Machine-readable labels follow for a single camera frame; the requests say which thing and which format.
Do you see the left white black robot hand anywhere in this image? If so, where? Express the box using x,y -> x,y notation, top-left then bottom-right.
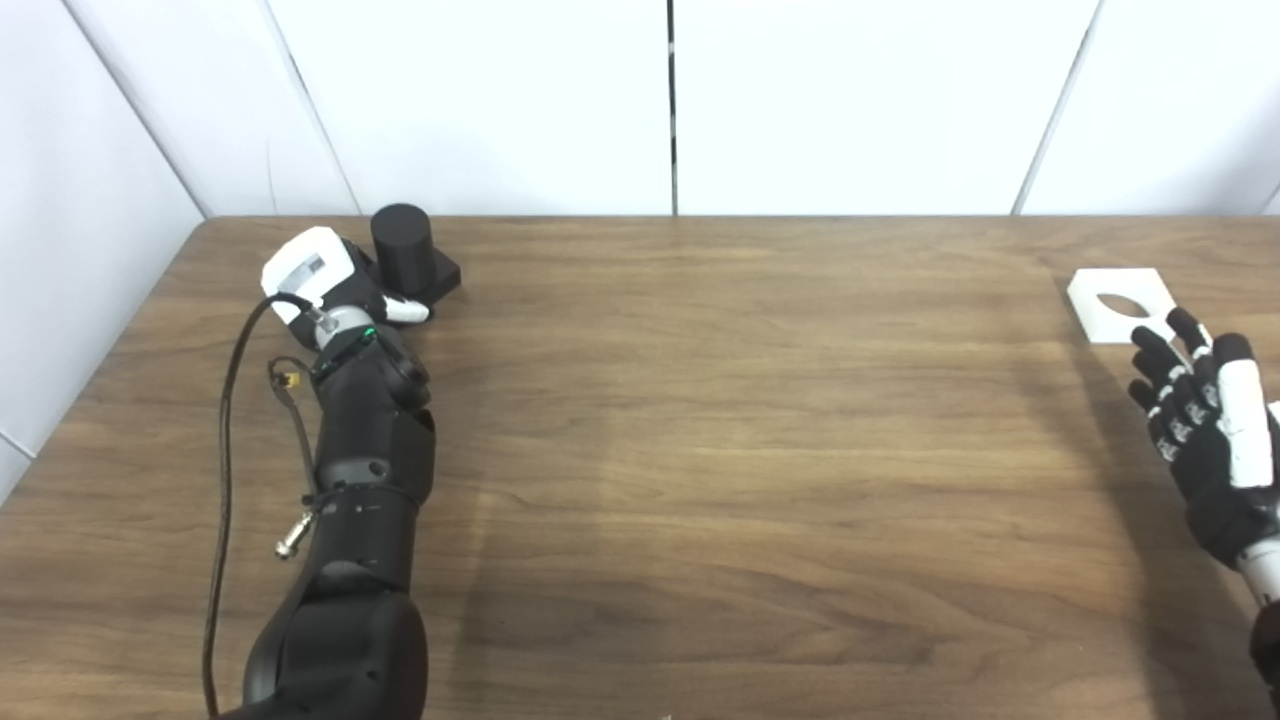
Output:
261,227 -> 433,353

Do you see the black cylindrical peg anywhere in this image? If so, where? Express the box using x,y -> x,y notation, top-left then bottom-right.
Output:
370,204 -> 463,307

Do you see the silver plug on left arm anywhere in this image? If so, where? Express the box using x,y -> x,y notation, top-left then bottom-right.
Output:
275,508 -> 317,561

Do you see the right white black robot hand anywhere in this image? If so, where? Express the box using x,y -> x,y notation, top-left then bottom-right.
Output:
1128,307 -> 1280,571

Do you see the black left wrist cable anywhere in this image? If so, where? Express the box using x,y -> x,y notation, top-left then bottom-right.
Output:
202,292 -> 321,717

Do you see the white square piece with hole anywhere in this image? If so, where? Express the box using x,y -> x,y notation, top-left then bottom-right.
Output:
1067,267 -> 1177,345

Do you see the thin cable with yellow connector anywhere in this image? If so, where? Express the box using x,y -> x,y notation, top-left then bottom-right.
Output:
267,357 -> 323,503

